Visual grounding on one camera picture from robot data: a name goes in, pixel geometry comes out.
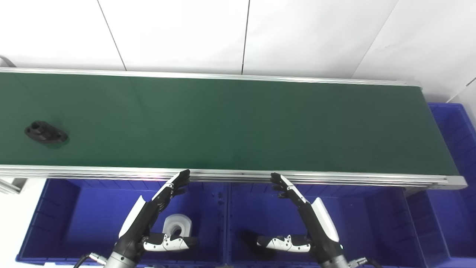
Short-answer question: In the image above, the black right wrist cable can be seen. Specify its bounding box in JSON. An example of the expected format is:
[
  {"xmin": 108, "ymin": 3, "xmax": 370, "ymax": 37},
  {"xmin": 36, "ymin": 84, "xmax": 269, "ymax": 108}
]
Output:
[{"xmin": 348, "ymin": 257, "xmax": 383, "ymax": 268}]

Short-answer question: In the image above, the black flanged plastic part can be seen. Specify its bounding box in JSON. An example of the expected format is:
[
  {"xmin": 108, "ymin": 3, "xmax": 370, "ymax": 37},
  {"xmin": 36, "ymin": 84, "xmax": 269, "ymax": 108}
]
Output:
[{"xmin": 24, "ymin": 121, "xmax": 69, "ymax": 145}]

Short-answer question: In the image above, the green conveyor belt aluminium frame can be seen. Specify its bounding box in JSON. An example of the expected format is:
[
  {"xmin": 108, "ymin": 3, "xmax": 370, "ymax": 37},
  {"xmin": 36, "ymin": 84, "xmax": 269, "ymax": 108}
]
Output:
[{"xmin": 0, "ymin": 67, "xmax": 467, "ymax": 191}]

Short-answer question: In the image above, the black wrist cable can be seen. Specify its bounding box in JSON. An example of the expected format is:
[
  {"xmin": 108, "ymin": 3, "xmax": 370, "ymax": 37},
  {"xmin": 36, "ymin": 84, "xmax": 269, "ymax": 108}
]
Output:
[
  {"xmin": 348, "ymin": 257, "xmax": 383, "ymax": 268},
  {"xmin": 74, "ymin": 252, "xmax": 109, "ymax": 268}
]

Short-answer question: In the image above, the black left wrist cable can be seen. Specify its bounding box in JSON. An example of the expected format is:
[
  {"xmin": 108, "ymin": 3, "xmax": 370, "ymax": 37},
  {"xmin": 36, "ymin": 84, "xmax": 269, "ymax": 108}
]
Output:
[{"xmin": 74, "ymin": 252, "xmax": 109, "ymax": 268}]

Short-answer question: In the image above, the aluminium conveyor support leg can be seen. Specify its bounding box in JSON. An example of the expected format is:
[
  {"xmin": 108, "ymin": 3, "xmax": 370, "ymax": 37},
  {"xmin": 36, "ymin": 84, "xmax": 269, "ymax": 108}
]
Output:
[{"xmin": 0, "ymin": 178, "xmax": 27, "ymax": 195}]

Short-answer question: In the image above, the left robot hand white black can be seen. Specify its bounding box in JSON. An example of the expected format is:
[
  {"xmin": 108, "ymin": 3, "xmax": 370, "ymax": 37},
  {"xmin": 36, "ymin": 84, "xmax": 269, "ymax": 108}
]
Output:
[{"xmin": 112, "ymin": 169, "xmax": 198, "ymax": 261}]

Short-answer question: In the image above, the blue plastic bin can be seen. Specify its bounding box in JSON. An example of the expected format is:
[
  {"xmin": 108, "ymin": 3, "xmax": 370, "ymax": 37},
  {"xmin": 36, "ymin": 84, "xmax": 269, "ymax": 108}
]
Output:
[
  {"xmin": 16, "ymin": 179, "xmax": 227, "ymax": 267},
  {"xmin": 225, "ymin": 182, "xmax": 428, "ymax": 268},
  {"xmin": 405, "ymin": 102, "xmax": 476, "ymax": 268}
]

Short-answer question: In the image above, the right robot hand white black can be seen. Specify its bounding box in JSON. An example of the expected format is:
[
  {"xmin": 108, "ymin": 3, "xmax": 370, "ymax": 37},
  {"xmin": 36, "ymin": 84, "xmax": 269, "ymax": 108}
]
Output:
[{"xmin": 257, "ymin": 172, "xmax": 344, "ymax": 263}]

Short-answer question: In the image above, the white cylindrical plastic part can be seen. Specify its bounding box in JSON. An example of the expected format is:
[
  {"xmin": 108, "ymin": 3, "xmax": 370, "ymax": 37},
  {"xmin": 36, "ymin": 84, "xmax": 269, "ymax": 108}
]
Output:
[{"xmin": 163, "ymin": 214, "xmax": 192, "ymax": 239}]

